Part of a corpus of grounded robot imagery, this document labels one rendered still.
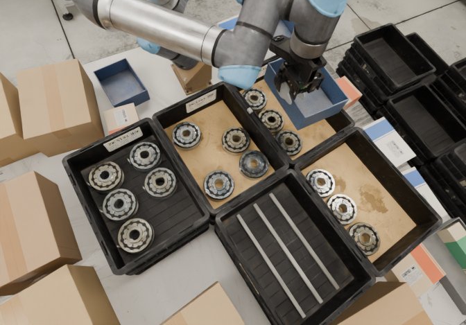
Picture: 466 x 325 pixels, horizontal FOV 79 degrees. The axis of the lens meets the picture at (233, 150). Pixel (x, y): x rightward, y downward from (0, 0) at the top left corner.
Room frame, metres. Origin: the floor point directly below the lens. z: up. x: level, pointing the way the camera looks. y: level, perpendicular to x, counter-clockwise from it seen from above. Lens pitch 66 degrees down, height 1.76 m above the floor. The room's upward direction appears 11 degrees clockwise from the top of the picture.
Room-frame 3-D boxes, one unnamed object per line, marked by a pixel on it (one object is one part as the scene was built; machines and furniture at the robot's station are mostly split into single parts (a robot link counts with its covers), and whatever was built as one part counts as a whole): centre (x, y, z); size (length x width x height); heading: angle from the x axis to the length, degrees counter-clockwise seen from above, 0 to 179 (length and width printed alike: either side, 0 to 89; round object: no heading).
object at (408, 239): (0.32, -0.44, 0.87); 0.40 x 0.30 x 0.11; 43
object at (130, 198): (0.15, 0.32, 0.86); 0.10 x 0.10 x 0.01
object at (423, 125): (1.01, -1.05, 0.31); 0.40 x 0.30 x 0.34; 37
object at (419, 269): (0.14, -0.69, 0.74); 0.16 x 0.12 x 0.07; 130
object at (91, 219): (0.20, 0.27, 0.92); 0.40 x 0.30 x 0.02; 43
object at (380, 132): (0.61, -0.61, 0.74); 0.20 x 0.12 x 0.09; 38
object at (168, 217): (0.20, 0.27, 0.87); 0.40 x 0.30 x 0.11; 43
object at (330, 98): (0.54, -0.17, 1.11); 0.20 x 0.15 x 0.07; 37
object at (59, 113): (0.49, 0.68, 0.78); 0.30 x 0.22 x 0.16; 31
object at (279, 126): (0.56, -0.12, 0.86); 0.10 x 0.10 x 0.01
